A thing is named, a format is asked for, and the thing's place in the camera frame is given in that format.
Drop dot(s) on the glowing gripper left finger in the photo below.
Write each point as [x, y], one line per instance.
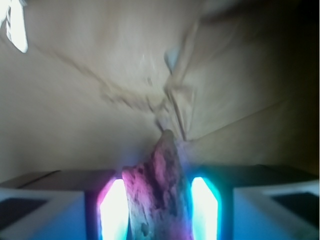
[64, 205]

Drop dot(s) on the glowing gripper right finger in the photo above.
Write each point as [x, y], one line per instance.
[255, 202]

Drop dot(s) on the brown wood chip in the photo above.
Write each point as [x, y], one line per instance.
[159, 195]

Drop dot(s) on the brown paper bag bin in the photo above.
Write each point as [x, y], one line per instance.
[237, 81]

